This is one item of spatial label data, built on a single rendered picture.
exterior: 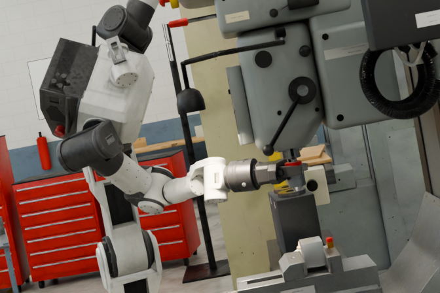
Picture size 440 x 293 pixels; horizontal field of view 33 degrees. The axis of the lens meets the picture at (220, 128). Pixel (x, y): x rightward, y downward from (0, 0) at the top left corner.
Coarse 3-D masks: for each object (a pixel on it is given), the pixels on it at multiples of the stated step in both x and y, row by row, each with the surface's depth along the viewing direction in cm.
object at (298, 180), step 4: (292, 176) 194; (296, 176) 194; (300, 176) 194; (288, 180) 195; (292, 180) 194; (296, 180) 194; (300, 180) 194; (304, 180) 195; (288, 184) 196; (292, 184) 194; (296, 184) 194; (300, 184) 194; (304, 184) 195
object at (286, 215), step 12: (276, 192) 240; (288, 192) 230; (300, 192) 229; (276, 204) 227; (288, 204) 227; (300, 204) 227; (312, 204) 227; (276, 216) 234; (288, 216) 227; (300, 216) 227; (312, 216) 227; (276, 228) 242; (288, 228) 227; (300, 228) 227; (312, 228) 227; (288, 240) 227
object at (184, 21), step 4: (200, 16) 204; (204, 16) 204; (208, 16) 204; (212, 16) 204; (216, 16) 204; (176, 20) 204; (180, 20) 204; (184, 20) 203; (188, 20) 204; (192, 20) 204; (196, 20) 204; (200, 20) 204; (168, 24) 204; (172, 24) 204; (176, 24) 204; (180, 24) 204; (184, 24) 204
